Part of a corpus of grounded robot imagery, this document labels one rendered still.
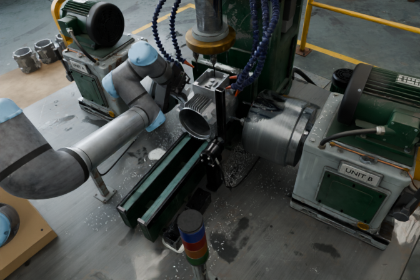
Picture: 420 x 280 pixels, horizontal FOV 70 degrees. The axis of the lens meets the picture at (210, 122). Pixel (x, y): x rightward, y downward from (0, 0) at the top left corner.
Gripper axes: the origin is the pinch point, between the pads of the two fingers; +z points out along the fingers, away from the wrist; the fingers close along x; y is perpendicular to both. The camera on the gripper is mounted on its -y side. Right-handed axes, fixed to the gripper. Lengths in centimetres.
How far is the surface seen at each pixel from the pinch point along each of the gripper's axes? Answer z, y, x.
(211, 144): -0.9, -11.3, -19.0
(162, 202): -2.7, -36.9, -12.5
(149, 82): -3.0, 1.7, 16.7
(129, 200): -4.2, -41.6, -0.9
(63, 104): 21, -21, 82
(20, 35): 148, 37, 366
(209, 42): -17.4, 18.6, -9.3
